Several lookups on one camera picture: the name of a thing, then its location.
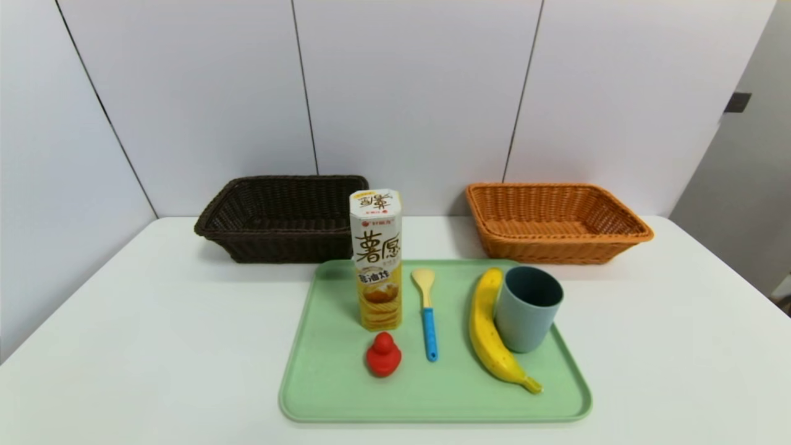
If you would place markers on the light green plastic tray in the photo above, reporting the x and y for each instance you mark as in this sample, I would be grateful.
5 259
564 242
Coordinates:
457 383

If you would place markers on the small black wall fixture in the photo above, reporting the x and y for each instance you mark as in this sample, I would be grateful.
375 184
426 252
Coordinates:
738 102

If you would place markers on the orange wicker basket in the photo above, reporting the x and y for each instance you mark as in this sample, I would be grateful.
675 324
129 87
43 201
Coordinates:
544 247

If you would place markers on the yellow white snack carton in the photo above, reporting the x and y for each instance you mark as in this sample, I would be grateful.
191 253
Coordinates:
377 296

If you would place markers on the red rubber duck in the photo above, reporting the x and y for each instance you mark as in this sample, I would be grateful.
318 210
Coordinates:
383 358

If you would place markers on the dark brown wicker basket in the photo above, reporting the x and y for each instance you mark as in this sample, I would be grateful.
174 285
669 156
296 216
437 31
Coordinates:
247 210

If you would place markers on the grey blue plastic cup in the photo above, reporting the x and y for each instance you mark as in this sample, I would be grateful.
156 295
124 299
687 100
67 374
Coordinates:
522 324

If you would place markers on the yellow banana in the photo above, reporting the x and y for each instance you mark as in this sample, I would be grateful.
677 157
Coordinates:
485 334

